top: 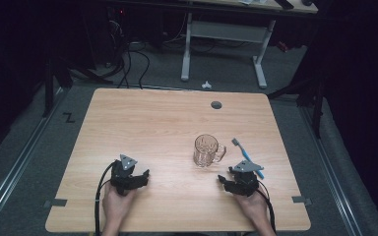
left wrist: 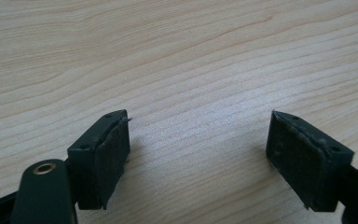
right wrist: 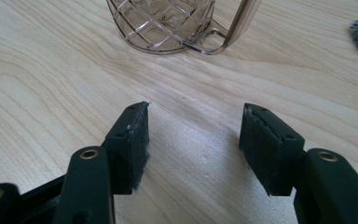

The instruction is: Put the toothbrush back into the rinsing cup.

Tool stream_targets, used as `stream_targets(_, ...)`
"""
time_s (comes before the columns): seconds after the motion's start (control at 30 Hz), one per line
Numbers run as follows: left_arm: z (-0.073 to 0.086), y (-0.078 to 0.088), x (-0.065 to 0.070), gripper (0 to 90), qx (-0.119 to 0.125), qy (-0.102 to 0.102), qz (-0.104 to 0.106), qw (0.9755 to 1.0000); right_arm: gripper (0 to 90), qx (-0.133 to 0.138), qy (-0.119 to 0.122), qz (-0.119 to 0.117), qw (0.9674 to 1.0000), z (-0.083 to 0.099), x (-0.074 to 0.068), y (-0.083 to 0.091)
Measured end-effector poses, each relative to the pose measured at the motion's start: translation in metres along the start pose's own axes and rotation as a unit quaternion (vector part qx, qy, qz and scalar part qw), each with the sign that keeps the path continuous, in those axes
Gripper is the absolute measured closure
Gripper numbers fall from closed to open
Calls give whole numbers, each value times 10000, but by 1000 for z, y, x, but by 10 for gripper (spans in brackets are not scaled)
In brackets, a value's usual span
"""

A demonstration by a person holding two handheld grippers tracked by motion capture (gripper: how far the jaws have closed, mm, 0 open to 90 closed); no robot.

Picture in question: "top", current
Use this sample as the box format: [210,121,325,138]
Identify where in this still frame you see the black metal stand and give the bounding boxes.
[266,73,327,140]
[41,53,75,119]

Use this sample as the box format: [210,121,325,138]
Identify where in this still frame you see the person's left hand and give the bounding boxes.
[101,186,138,229]

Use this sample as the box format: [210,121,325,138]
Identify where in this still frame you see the clear glass mug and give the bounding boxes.
[193,134,227,168]

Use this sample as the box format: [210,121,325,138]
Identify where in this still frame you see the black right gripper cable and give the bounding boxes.
[255,180,277,234]

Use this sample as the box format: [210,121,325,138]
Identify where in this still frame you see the small red object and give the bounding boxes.
[277,40,290,54]

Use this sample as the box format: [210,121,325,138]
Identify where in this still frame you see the metal floor rail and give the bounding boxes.
[298,106,364,236]
[0,87,67,234]

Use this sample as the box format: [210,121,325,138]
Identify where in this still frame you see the grey tape strip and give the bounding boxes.
[42,198,69,209]
[291,195,313,207]

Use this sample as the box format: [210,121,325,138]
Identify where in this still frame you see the black tape floor mark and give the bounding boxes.
[62,111,77,124]

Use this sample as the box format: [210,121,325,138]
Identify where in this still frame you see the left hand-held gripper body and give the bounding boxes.
[109,153,139,197]

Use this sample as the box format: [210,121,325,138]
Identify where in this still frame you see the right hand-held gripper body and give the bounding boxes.
[231,159,265,198]

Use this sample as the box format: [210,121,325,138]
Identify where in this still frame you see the black flat device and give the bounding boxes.
[273,0,295,11]

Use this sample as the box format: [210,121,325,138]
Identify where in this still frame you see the black floor cables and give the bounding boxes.
[95,38,152,90]

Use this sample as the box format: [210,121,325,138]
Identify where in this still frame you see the person's right hand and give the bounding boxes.
[233,191,271,228]

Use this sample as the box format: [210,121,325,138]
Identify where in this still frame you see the blue toothbrush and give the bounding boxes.
[230,138,266,180]

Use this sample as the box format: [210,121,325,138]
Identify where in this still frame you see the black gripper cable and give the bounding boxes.
[94,160,116,236]
[255,180,277,234]

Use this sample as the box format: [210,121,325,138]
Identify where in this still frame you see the white-framed wooden desk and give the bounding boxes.
[180,0,319,89]

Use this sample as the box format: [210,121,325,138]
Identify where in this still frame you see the dark computer tower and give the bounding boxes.
[105,5,131,67]

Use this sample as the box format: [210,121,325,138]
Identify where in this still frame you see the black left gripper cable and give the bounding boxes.
[94,160,116,236]

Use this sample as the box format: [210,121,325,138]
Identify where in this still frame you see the white paper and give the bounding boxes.
[238,0,268,6]

